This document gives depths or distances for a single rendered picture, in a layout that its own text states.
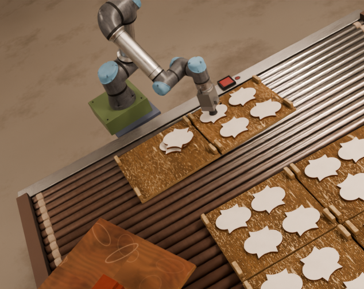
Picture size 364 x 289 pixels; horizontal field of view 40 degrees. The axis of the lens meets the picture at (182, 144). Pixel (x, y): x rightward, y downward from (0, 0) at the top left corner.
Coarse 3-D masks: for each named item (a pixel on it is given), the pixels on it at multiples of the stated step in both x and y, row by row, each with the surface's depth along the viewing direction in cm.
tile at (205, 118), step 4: (220, 104) 248; (216, 108) 246; (220, 108) 246; (224, 108) 245; (204, 112) 247; (208, 112) 246; (220, 112) 243; (224, 112) 243; (200, 116) 246; (204, 116) 245; (208, 116) 244; (212, 116) 243; (216, 116) 242; (220, 116) 241; (224, 116) 241; (200, 120) 244; (204, 120) 243; (208, 120) 242; (212, 120) 241; (216, 120) 241
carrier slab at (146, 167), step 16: (176, 128) 247; (192, 128) 243; (144, 144) 245; (192, 144) 235; (128, 160) 241; (144, 160) 237; (160, 160) 234; (176, 160) 231; (192, 160) 227; (208, 160) 224; (128, 176) 233; (144, 176) 229; (160, 176) 226; (176, 176) 223; (144, 192) 222; (160, 192) 221
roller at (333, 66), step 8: (352, 56) 248; (336, 64) 247; (344, 64) 248; (320, 72) 246; (328, 72) 247; (304, 80) 246; (312, 80) 246; (288, 88) 245; (296, 88) 245; (120, 184) 234; (104, 192) 233; (112, 192) 233; (88, 200) 232; (96, 200) 232; (72, 208) 231; (80, 208) 231; (56, 216) 230; (64, 216) 230; (40, 224) 230; (48, 224) 229
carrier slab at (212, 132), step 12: (252, 84) 253; (264, 84) 250; (228, 96) 252; (264, 96) 244; (276, 96) 241; (228, 108) 246; (240, 108) 243; (288, 108) 232; (228, 120) 239; (252, 120) 234; (264, 120) 232; (276, 120) 230; (204, 132) 238; (216, 132) 236; (252, 132) 228; (228, 144) 227
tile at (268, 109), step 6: (264, 102) 239; (270, 102) 238; (276, 102) 236; (252, 108) 238; (258, 108) 237; (264, 108) 236; (270, 108) 234; (276, 108) 233; (252, 114) 236; (258, 114) 234; (264, 114) 233; (270, 114) 232
